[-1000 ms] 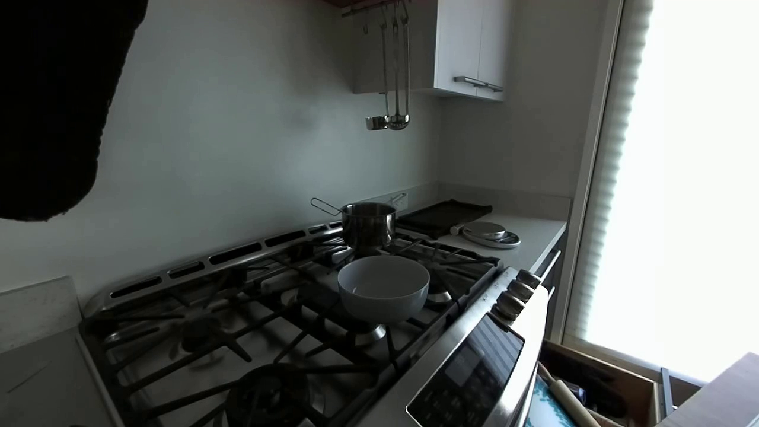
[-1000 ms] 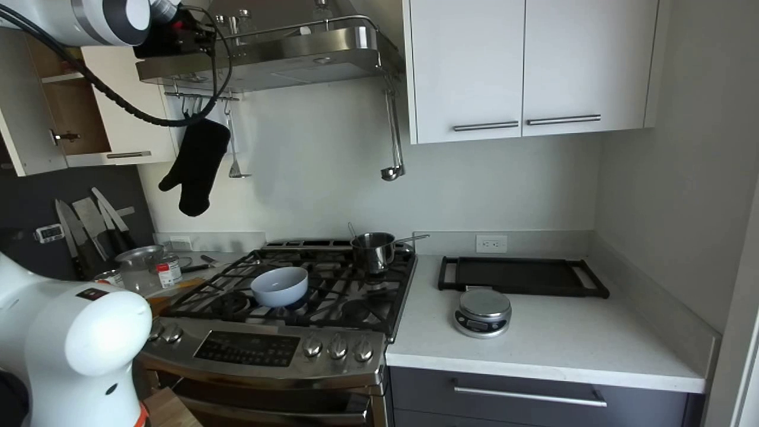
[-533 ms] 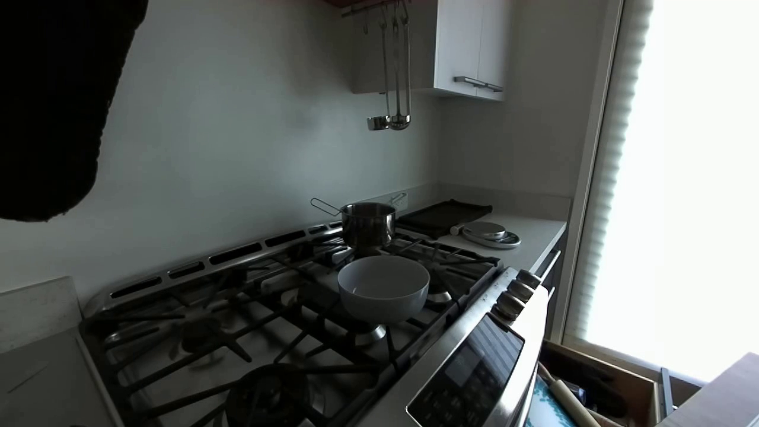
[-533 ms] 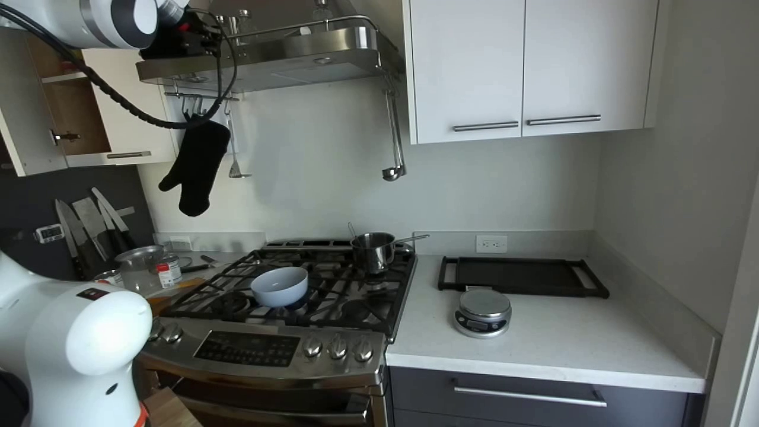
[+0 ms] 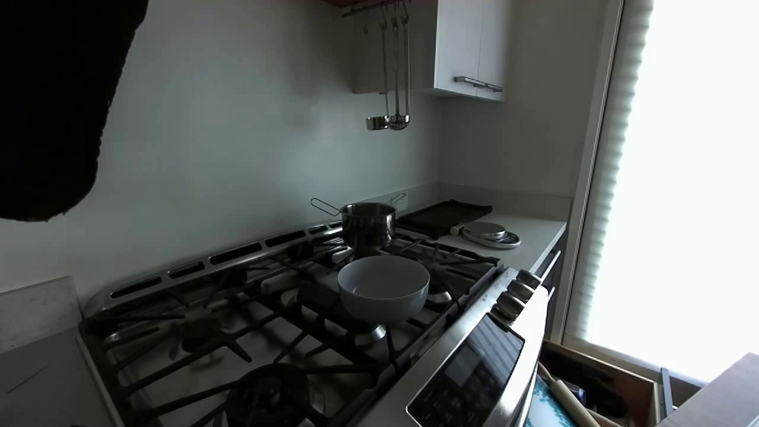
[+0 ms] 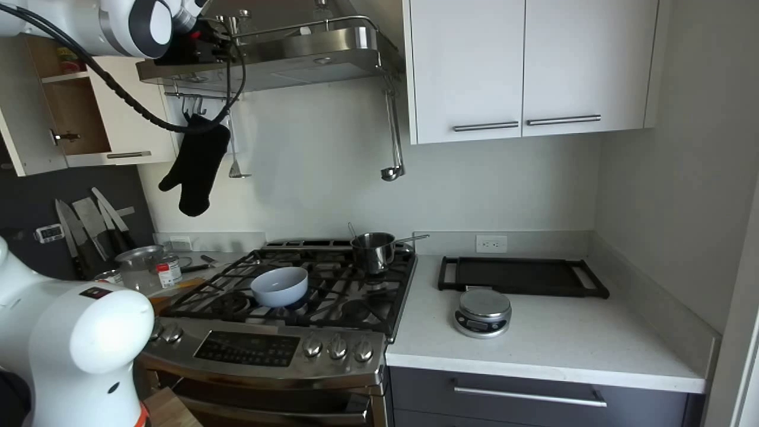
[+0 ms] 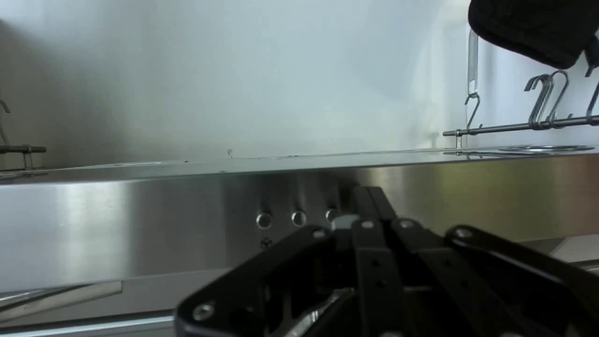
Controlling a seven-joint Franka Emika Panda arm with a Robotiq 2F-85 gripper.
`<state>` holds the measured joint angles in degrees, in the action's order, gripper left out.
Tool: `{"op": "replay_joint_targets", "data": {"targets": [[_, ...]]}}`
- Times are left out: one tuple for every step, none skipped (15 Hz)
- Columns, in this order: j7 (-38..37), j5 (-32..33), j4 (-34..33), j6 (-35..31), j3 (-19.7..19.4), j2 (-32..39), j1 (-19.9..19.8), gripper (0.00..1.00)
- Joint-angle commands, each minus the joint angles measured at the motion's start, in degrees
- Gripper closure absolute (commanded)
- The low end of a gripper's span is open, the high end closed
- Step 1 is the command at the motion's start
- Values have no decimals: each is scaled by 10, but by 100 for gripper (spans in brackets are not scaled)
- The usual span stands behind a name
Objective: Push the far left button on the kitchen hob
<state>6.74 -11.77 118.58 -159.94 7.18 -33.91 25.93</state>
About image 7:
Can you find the stainless steel counter panel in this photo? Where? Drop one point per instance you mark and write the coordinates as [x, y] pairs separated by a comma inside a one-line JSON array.
[[156, 225]]

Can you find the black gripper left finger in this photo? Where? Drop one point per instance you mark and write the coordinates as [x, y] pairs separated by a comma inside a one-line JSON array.
[[274, 287]]

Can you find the round hood button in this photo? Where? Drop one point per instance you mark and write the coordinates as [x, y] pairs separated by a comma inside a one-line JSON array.
[[263, 220], [299, 218], [331, 214]]

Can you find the steel hanging hook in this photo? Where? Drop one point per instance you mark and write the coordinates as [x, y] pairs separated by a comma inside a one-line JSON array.
[[559, 94], [538, 100], [475, 113]]

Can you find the black oven mitt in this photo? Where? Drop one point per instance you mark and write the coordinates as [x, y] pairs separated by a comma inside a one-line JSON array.
[[536, 29]]

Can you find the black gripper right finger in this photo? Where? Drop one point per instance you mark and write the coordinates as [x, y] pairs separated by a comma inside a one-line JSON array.
[[450, 287]]

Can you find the steel hook rail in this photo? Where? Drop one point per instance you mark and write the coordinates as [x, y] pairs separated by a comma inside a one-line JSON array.
[[518, 126]]

